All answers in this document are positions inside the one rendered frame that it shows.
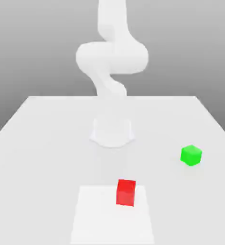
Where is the small red cube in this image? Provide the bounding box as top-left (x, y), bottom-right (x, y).
top-left (116, 178), bottom-right (137, 207)

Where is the small green cube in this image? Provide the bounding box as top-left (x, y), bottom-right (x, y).
top-left (180, 145), bottom-right (203, 167)

